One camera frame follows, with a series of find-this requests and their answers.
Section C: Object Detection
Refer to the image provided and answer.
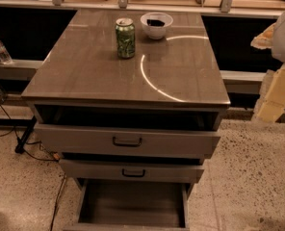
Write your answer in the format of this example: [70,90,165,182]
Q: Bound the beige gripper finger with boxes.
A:
[250,24,274,50]
[255,64,285,122]

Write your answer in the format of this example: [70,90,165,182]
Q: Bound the green soda can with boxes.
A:
[115,17,135,59]

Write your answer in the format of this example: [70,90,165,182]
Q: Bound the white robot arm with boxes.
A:
[250,12,285,122]

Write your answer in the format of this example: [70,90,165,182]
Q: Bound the grey drawer cabinet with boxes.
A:
[21,9,232,185]

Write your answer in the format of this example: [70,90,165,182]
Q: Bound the middle grey drawer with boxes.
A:
[60,159,204,183]

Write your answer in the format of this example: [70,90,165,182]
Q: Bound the grey drawer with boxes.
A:
[63,180,190,231]
[35,123,220,158]
[60,159,204,183]

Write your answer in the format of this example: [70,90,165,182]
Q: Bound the bottom grey drawer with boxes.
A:
[63,180,190,231]

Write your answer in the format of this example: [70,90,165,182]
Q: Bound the top grey drawer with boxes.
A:
[35,123,220,158]

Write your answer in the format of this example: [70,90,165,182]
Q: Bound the white bowl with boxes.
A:
[141,12,173,39]

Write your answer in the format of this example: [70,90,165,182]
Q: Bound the clear plastic water bottle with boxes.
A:
[0,40,13,64]

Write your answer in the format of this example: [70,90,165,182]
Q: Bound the black table leg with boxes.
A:
[14,117,37,154]

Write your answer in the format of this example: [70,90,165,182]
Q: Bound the black floor cable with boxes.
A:
[0,80,68,231]

